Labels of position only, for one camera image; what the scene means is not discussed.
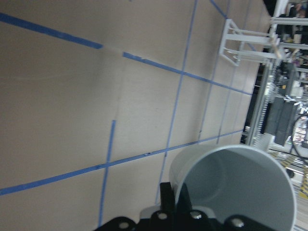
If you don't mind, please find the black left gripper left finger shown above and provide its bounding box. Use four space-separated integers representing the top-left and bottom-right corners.
160 182 174 218

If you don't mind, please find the white wire cup rack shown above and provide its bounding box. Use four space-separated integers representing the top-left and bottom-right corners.
218 19 285 66

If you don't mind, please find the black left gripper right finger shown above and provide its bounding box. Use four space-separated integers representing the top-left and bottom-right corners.
177 183 192 214

